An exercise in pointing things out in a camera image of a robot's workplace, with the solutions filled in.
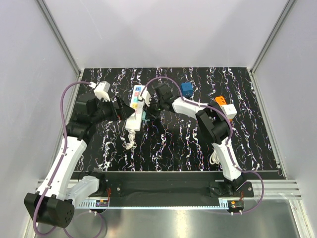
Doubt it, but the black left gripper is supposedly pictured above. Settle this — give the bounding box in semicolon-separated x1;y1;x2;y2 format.
91;95;135;124

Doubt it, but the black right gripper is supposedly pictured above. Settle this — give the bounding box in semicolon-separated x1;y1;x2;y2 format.
143;97;164;120

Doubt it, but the white multicolour power strip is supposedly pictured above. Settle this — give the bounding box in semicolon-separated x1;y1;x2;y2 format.
125;85;145;132

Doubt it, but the teal charger plug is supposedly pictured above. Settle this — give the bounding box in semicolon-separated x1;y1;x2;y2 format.
141;111;150;122

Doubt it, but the orange power strip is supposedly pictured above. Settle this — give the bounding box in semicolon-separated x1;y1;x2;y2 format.
214;96;233;122

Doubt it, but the white orange strip power cable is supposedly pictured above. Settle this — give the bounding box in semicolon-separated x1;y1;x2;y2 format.
210;151;221;165

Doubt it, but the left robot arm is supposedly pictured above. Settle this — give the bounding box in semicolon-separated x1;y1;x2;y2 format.
24;93;135;228

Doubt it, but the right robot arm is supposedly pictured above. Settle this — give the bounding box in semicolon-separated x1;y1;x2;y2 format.
144;84;246;197

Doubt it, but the blue cube socket adapter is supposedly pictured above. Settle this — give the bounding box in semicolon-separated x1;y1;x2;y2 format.
181;82;194;99

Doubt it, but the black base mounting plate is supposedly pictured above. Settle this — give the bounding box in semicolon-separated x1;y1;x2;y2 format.
92;172;254;209

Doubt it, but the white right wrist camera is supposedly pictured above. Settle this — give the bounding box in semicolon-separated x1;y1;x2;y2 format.
138;90;151;106

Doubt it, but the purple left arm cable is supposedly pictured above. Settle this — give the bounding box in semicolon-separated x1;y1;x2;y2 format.
32;80;108;236

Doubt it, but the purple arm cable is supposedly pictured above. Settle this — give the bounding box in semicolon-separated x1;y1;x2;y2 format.
32;80;108;236
138;76;265;214

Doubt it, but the aluminium frame rail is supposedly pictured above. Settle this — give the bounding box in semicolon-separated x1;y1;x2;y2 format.
32;179;303;211

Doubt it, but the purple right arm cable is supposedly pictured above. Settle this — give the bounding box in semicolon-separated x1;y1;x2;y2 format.
138;76;265;214

